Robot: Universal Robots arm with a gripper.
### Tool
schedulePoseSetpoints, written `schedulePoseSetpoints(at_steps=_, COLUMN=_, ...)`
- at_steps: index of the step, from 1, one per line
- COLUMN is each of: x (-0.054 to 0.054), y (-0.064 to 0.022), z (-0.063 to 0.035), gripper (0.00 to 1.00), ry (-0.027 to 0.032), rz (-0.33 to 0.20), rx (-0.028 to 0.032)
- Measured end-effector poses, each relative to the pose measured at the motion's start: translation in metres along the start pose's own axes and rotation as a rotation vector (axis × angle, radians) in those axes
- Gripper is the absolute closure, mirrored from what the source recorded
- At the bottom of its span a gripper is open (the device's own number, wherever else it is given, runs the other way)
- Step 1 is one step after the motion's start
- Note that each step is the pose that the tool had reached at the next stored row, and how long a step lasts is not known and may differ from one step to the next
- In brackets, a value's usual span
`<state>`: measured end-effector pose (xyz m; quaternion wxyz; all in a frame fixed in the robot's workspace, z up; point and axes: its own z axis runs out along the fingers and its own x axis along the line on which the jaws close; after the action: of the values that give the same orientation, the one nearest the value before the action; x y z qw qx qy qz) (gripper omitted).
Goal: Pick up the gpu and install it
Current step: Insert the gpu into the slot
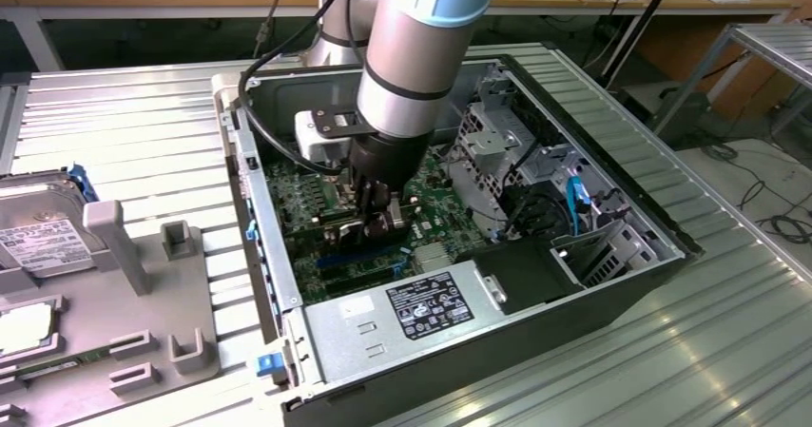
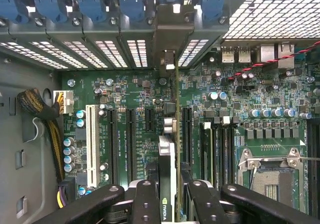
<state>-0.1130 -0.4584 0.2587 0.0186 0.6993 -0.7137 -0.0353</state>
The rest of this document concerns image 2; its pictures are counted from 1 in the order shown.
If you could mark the green motherboard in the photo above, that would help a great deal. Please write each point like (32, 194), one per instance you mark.
(120, 89)

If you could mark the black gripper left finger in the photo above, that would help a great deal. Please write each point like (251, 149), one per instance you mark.
(146, 204)

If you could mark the long black expansion slot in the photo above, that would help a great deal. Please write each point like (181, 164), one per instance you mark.
(131, 146)
(187, 139)
(112, 146)

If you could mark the open black PC case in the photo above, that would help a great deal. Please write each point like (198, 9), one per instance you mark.
(25, 134)

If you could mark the blue slot retention tab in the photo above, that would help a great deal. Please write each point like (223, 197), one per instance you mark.
(211, 2)
(48, 2)
(8, 2)
(93, 2)
(132, 2)

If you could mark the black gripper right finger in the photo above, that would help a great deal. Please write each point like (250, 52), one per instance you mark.
(205, 204)

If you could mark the white expansion slot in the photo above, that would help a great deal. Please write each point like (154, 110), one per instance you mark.
(91, 146)

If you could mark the CPU socket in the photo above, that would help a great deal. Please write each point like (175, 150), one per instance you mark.
(272, 184)

